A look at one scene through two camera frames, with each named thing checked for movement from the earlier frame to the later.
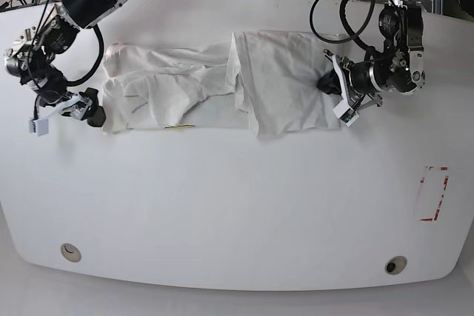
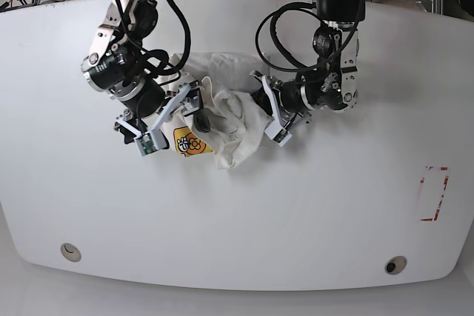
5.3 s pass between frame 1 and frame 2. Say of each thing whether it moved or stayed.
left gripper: moved
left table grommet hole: stayed
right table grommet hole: stayed
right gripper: moved
